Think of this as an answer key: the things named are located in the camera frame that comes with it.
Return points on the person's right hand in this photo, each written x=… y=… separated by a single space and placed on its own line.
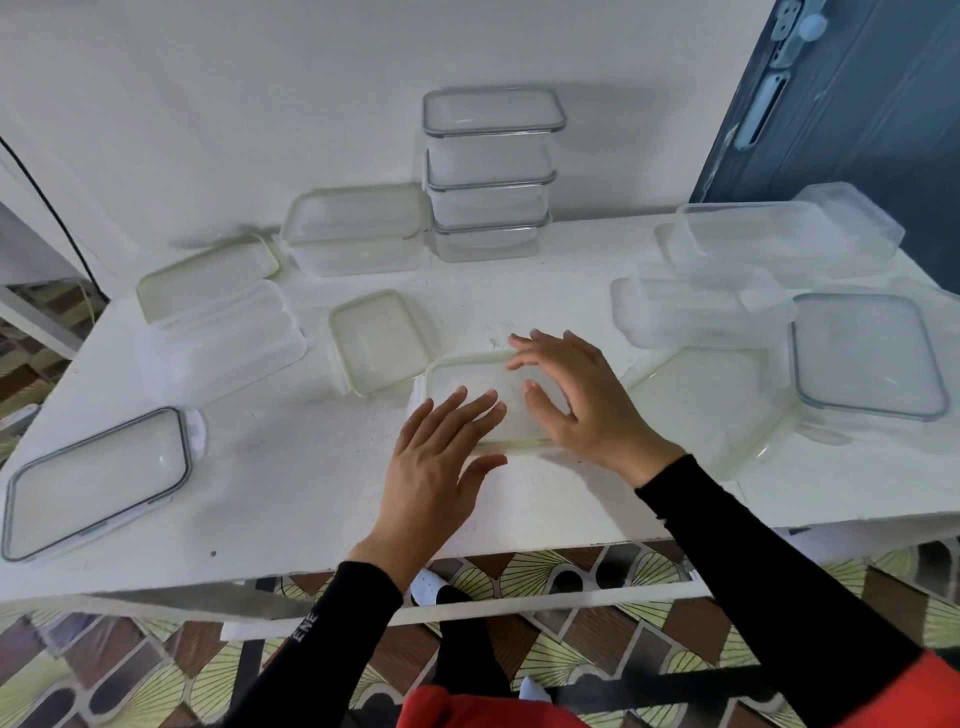
x=607 y=427

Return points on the person's left hand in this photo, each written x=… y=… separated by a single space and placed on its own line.
x=427 y=495

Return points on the small clear container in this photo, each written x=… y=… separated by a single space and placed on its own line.
x=417 y=397

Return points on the square green-rimmed clear lid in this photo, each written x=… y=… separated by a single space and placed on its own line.
x=712 y=412

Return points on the small green-rimmed clear lid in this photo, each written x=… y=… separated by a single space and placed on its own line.
x=375 y=341

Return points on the medium clear food container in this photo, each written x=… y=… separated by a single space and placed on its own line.
x=487 y=206
x=487 y=247
x=487 y=157

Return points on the medium grey-rimmed clear lid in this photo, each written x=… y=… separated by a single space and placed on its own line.
x=487 y=225
x=491 y=182

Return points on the green-lidded container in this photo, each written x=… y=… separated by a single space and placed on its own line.
x=352 y=259

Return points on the large grey-rimmed clear lid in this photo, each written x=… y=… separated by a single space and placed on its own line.
x=866 y=356
x=491 y=111
x=94 y=484

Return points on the large green-rimmed clear lid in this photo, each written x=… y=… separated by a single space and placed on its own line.
x=206 y=277

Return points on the person's left forearm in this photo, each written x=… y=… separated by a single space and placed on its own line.
x=322 y=652

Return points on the person's right forearm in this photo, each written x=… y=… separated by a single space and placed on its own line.
x=765 y=585

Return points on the white table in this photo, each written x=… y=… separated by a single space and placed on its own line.
x=300 y=465

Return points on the black trousers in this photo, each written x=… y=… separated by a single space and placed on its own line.
x=469 y=645

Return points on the red garment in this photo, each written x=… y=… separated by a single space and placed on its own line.
x=487 y=712

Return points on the blue-grey door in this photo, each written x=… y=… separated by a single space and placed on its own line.
x=877 y=142

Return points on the white door frame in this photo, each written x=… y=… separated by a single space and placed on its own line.
x=37 y=322

